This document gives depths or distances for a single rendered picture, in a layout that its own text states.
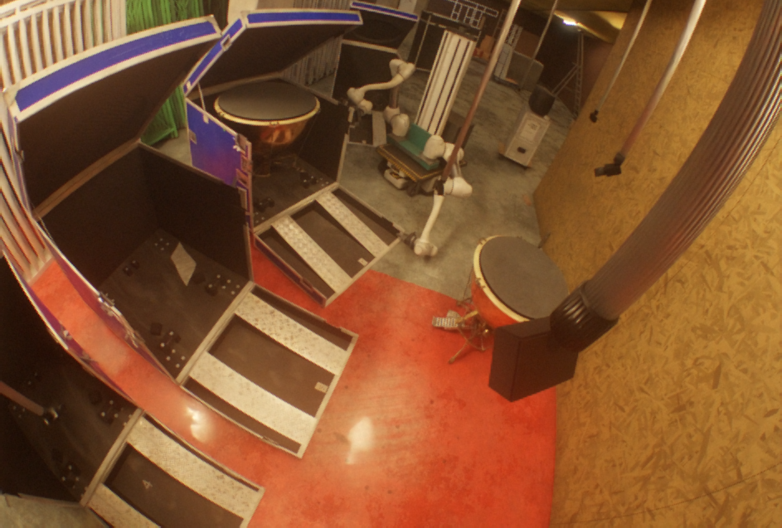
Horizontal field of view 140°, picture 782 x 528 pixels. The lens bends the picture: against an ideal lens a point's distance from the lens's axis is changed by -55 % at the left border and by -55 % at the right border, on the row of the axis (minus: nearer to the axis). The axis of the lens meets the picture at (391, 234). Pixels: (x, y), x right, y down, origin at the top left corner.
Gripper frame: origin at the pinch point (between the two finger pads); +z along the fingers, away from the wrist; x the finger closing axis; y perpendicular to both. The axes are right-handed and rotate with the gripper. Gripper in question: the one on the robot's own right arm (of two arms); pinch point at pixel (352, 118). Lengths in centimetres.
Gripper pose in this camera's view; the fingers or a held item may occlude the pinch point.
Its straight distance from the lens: 296.3
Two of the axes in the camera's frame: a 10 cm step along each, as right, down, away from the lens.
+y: 9.4, 1.8, -2.9
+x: 0.7, 7.2, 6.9
